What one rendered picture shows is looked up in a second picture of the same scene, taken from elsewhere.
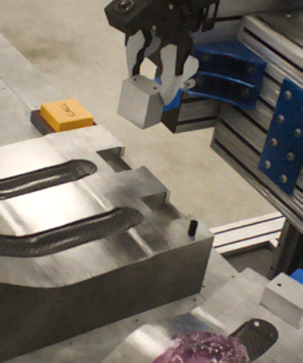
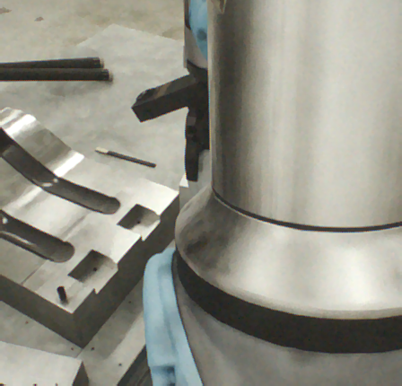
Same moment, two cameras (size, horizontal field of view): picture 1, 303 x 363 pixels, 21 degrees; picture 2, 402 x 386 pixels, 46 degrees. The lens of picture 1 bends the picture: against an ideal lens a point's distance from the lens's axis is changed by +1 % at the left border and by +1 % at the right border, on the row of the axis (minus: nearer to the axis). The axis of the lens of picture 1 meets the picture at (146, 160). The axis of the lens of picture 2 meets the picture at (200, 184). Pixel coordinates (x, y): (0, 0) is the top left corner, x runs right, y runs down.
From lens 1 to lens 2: 0.94 m
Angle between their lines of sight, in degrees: 54
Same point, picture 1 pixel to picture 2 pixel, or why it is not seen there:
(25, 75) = not seen: hidden behind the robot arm
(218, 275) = (114, 354)
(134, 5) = (145, 97)
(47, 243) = (13, 230)
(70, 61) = not seen: outside the picture
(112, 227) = (49, 251)
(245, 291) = (45, 370)
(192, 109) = not seen: hidden behind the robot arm
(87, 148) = (135, 197)
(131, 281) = (13, 291)
